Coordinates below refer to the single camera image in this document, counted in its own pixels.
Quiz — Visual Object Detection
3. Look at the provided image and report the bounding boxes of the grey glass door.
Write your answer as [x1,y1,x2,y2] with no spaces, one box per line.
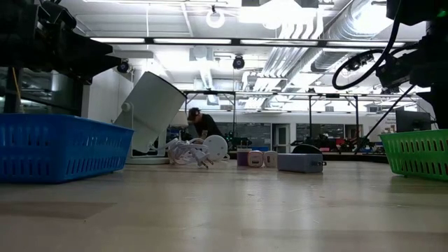
[272,122,291,154]

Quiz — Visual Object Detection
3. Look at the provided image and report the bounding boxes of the black right camera cable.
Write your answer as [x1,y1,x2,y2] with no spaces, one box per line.
[331,6,402,90]

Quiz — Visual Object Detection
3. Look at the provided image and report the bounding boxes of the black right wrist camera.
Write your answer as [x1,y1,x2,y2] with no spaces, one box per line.
[375,44,432,89]

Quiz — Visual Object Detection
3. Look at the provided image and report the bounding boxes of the pink charger cube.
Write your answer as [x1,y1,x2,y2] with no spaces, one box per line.
[247,150,265,168]

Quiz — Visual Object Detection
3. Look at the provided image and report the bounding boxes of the white background lampshade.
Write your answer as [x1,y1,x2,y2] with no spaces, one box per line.
[170,111,190,128]

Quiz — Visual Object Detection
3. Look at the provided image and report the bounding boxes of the white lamp power cord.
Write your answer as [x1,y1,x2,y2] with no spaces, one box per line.
[148,136,215,170]

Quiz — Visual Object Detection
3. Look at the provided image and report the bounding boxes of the yellow hanging cable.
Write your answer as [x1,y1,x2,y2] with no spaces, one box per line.
[12,66,23,113]

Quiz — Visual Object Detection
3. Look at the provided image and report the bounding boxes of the white desk lamp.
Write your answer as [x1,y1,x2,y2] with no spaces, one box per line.
[113,71,188,165]

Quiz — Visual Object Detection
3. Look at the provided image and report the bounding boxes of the black background gantry frame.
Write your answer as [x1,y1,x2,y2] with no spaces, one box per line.
[181,89,361,150]

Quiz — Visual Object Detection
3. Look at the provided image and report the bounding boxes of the white round cord switch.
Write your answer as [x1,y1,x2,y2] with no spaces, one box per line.
[202,134,230,162]

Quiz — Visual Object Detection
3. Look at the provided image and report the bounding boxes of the long ceiling light strip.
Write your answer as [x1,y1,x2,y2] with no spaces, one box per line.
[90,36,407,48]

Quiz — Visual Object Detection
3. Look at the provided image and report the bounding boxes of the thin black cable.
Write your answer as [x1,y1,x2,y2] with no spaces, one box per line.
[355,83,418,154]

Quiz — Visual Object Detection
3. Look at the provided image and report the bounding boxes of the person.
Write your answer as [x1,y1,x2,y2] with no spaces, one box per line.
[186,106,225,140]

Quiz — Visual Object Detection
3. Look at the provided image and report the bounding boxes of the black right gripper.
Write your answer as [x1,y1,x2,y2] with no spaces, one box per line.
[429,27,448,130]

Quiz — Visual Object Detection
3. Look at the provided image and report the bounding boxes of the green plastic basket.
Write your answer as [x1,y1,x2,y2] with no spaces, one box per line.
[379,128,448,183]

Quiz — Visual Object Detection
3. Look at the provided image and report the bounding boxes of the white ring light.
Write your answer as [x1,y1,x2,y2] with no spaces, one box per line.
[205,5,226,29]

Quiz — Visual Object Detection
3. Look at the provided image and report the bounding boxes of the blue plastic basket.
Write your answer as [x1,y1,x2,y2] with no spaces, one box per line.
[0,112,135,185]

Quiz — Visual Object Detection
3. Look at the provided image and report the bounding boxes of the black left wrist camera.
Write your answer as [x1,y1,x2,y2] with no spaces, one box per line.
[36,0,78,32]

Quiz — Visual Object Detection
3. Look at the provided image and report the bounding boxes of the black aluminium table frame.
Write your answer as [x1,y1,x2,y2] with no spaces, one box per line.
[227,150,389,165]

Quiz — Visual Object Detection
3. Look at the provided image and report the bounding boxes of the purple white charger cube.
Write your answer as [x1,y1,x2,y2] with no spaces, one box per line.
[237,148,253,167]

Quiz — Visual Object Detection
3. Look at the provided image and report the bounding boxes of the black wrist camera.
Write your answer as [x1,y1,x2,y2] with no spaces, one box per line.
[375,44,432,89]
[36,0,78,32]

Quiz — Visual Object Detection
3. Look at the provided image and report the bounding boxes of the black computer monitor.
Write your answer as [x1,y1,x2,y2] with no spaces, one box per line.
[395,110,432,134]

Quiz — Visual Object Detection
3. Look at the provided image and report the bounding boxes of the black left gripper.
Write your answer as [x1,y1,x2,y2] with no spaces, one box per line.
[36,24,122,85]

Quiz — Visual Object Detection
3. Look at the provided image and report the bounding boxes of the black ceiling track light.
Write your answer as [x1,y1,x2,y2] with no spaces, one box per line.
[344,51,375,73]

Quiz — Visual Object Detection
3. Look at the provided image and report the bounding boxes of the grey-blue power adapter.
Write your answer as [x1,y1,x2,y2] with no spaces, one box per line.
[276,153,327,174]

